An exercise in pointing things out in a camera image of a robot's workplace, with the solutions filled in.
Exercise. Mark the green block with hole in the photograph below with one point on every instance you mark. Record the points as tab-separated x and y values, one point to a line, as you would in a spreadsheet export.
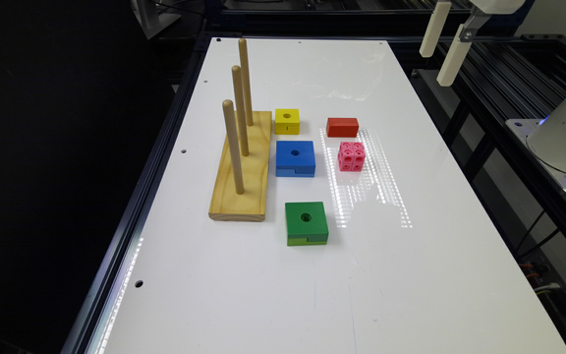
306	224

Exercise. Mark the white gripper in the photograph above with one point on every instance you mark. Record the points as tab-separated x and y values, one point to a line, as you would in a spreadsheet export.
465	34

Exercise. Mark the blue block with hole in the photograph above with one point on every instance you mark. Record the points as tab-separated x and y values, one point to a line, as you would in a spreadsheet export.
295	159

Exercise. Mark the rear wooden peg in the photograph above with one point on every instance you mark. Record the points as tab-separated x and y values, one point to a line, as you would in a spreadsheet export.
244	60

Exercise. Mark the yellow block with hole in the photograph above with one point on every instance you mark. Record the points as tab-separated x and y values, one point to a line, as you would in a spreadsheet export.
287	122

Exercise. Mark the middle wooden peg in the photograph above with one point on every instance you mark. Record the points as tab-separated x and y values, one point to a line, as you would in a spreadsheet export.
240	110

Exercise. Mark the wooden peg board base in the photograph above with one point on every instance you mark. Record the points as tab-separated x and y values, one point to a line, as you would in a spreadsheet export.
226	204

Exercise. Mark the black aluminium frame rack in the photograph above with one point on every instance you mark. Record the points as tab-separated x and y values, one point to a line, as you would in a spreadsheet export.
503	78

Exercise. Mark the pink studded cube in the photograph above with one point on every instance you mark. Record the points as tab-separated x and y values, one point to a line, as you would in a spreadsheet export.
351	156

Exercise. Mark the wooden peg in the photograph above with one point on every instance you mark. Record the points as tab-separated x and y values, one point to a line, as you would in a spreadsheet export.
233	145
244	60
240	110

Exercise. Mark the front wooden peg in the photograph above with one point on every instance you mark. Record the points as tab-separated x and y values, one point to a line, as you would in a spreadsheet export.
233	145

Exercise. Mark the red rectangular block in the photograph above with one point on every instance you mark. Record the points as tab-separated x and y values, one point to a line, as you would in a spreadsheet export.
342	127

